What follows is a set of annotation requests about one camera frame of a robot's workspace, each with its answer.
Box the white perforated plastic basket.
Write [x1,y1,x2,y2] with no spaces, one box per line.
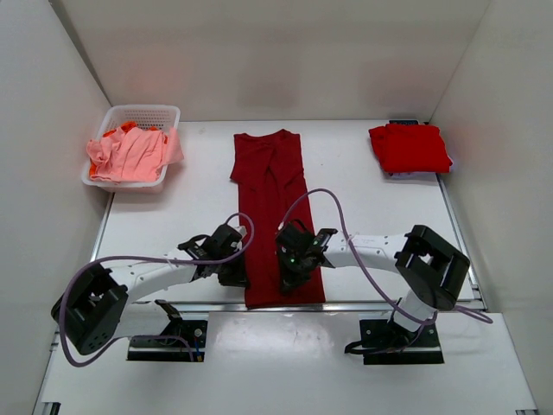
[81,105,184,194]

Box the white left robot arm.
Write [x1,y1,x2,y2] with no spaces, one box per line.
[51,223,247,355]

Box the dark red t-shirt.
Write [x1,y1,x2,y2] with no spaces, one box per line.
[230,130,326,309]

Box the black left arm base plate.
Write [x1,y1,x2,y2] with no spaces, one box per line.
[127,313,208,363]

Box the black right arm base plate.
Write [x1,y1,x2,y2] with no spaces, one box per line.
[344,319,445,366]

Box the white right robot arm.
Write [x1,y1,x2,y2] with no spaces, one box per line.
[276,223,470,333]

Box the aluminium front rail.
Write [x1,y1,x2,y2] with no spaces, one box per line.
[77,297,487,315]

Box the dark blue object at wall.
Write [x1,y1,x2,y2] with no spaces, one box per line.
[388,119,420,125]

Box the bright red folded t-shirt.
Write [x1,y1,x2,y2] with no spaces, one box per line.
[368,123,453,174]

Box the aluminium table edge rail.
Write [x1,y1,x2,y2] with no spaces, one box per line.
[436,175,483,301]

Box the pink crumpled t-shirt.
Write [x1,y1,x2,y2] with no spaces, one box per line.
[86,126,186,184]

